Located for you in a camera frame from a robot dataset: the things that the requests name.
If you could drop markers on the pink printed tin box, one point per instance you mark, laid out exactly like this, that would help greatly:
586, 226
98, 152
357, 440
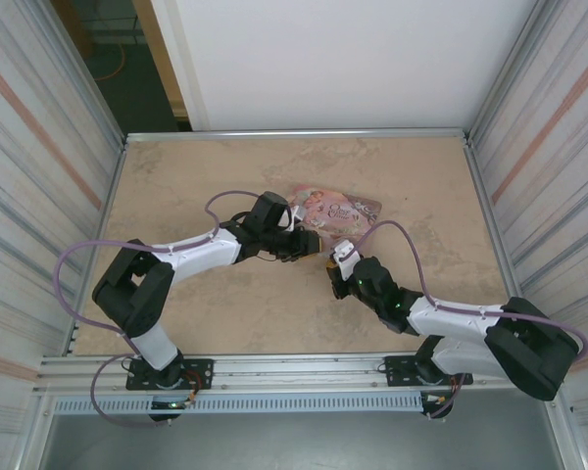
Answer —
338, 210

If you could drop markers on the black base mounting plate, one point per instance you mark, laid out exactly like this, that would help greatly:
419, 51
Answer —
201, 367
394, 364

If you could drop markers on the small circuit board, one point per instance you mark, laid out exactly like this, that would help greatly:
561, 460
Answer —
169, 404
438, 400

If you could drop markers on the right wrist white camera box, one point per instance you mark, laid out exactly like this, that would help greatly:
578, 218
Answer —
344, 252

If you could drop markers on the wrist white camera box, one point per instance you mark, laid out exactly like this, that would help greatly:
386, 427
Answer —
344, 252
296, 218

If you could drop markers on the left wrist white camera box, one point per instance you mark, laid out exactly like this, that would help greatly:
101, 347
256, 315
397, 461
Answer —
296, 218

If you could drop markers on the wide aluminium mounting rail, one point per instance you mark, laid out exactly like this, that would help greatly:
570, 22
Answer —
294, 372

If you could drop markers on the thin aluminium frame rail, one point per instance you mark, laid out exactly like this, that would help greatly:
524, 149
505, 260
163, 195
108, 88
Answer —
294, 134

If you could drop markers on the wooden door frame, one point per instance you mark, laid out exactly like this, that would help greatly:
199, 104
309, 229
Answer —
164, 59

